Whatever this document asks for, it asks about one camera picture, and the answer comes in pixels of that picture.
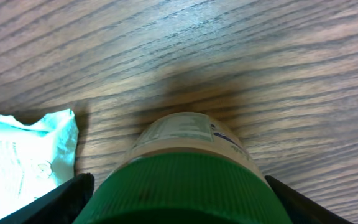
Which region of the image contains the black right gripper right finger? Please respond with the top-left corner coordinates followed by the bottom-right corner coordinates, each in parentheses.
top-left (265, 175), bottom-right (353, 224)

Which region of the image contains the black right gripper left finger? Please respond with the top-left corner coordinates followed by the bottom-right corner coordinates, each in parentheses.
top-left (0, 173), bottom-right (94, 224)

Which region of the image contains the teal packet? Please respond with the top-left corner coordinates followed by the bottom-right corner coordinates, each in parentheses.
top-left (0, 109), bottom-right (79, 219)

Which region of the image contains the green lid small jar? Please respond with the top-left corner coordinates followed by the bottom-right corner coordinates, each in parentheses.
top-left (76, 113), bottom-right (291, 223)

